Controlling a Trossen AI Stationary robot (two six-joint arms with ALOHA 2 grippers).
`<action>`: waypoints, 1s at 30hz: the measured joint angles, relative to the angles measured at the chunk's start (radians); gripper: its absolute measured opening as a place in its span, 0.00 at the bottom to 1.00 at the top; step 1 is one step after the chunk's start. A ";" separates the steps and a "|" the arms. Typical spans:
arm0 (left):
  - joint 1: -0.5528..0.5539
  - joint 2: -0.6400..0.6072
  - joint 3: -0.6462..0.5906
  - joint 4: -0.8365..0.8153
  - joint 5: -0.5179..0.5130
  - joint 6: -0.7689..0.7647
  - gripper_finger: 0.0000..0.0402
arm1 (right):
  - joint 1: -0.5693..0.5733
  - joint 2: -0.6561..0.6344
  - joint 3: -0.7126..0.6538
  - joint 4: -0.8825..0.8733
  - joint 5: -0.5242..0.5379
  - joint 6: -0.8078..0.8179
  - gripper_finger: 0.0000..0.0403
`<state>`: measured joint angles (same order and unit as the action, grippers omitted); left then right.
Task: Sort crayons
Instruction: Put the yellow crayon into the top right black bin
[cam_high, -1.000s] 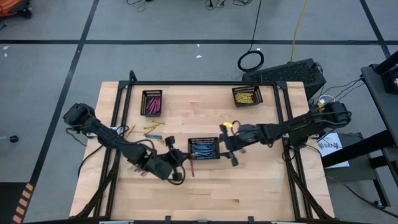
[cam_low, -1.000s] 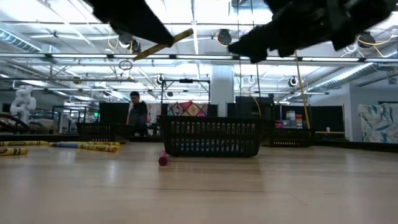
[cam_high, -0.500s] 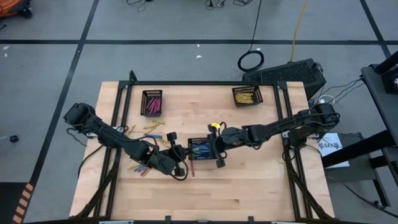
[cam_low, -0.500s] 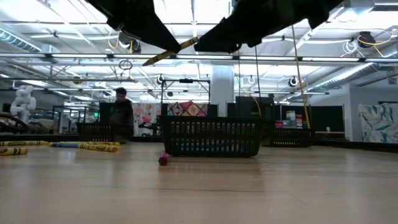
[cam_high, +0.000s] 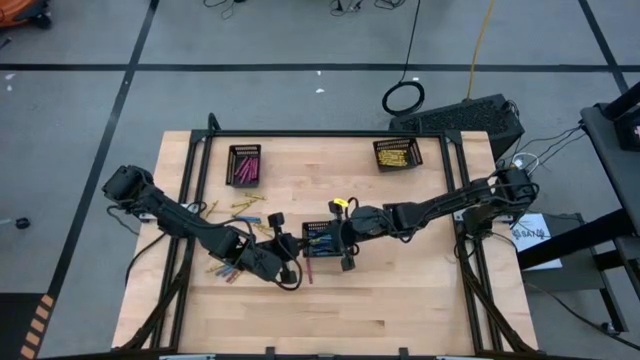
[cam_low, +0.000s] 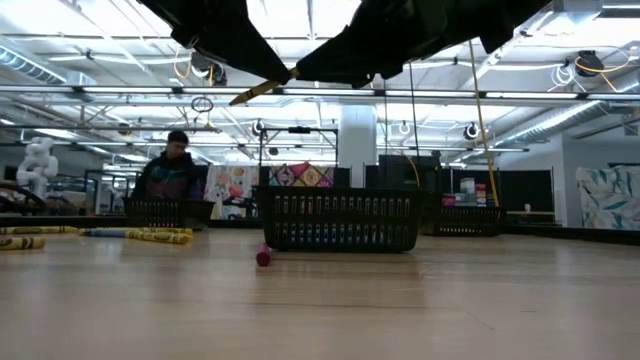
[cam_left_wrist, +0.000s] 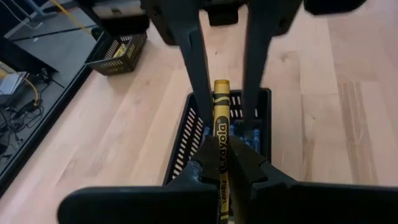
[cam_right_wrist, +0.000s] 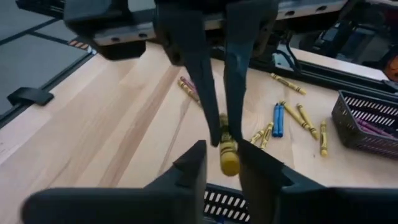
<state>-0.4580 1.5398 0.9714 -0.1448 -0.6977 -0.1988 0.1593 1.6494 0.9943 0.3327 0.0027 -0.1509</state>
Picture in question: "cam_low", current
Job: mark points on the long ceiling light bar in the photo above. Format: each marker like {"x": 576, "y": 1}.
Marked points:
{"x": 450, "y": 94}

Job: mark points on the black plastic mesh basket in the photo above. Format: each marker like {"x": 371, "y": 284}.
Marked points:
{"x": 467, "y": 220}
{"x": 167, "y": 214}
{"x": 340, "y": 220}

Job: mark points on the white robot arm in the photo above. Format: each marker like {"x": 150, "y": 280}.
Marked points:
{"x": 36, "y": 165}

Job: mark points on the black metal rack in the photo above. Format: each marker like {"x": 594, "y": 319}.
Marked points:
{"x": 300, "y": 130}

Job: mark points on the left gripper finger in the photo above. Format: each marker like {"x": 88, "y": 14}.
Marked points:
{"x": 240, "y": 45}

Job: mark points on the floral patterned cloth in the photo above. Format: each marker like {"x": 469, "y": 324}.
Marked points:
{"x": 230, "y": 190}

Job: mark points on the person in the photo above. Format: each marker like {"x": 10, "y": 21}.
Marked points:
{"x": 170, "y": 170}

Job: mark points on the magenta crayon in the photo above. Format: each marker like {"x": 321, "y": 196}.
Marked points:
{"x": 263, "y": 254}

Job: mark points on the blue white patterned cloth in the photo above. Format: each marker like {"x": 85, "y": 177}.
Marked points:
{"x": 610, "y": 197}

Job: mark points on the colourful patchwork quilt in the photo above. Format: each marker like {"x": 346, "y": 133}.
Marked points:
{"x": 300, "y": 175}

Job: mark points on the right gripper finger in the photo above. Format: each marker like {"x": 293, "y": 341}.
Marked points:
{"x": 355, "y": 55}

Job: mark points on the blue crayon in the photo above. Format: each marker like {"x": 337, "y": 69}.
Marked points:
{"x": 107, "y": 232}

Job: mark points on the white building column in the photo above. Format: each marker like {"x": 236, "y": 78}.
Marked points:
{"x": 357, "y": 145}

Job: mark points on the stack of coloured boxes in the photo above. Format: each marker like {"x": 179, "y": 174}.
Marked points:
{"x": 470, "y": 192}

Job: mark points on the silver ceiling duct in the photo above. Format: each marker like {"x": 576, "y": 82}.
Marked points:
{"x": 25, "y": 65}
{"x": 550, "y": 122}

